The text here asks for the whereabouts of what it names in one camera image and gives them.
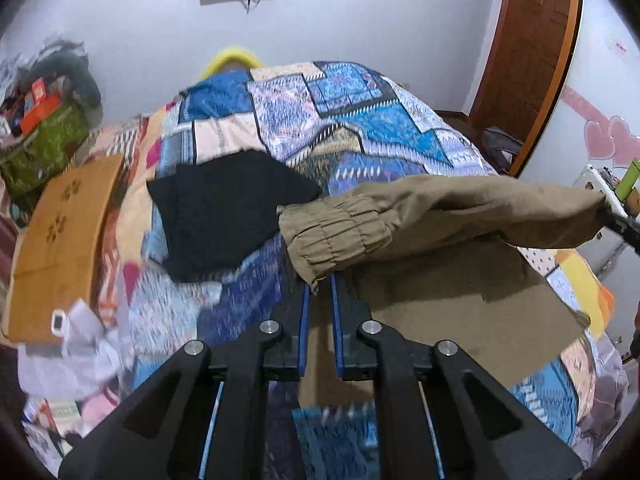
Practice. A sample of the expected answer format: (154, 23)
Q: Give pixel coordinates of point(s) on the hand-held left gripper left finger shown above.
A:
(303, 310)

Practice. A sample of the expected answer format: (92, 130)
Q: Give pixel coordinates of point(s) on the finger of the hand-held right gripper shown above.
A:
(622, 225)

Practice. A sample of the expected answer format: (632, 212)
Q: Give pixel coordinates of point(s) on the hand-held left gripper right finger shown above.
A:
(336, 310)

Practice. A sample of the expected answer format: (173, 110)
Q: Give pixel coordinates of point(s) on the khaki pants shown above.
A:
(450, 270)

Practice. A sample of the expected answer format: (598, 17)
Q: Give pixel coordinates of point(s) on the grey backpack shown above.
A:
(499, 146)

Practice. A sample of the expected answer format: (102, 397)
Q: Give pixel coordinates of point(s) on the black cloth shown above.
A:
(220, 210)

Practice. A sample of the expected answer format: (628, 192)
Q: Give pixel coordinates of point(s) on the wooden door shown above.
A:
(530, 55)

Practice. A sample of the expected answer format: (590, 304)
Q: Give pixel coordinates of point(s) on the patchwork printed blanket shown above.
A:
(350, 120)

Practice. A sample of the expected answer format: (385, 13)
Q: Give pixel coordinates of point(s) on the white plastic bag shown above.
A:
(70, 355)

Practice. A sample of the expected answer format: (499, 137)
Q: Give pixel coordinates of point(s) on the wooden board with cutouts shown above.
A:
(60, 245)

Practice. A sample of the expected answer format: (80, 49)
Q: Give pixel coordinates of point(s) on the yellow pillow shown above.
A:
(233, 62)

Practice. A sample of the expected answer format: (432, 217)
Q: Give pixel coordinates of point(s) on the green patterned bag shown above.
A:
(40, 150)

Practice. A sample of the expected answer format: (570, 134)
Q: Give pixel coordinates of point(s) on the orange box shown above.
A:
(38, 113)

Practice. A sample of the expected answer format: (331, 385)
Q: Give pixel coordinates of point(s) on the pink heart wall sticker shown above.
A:
(608, 135)

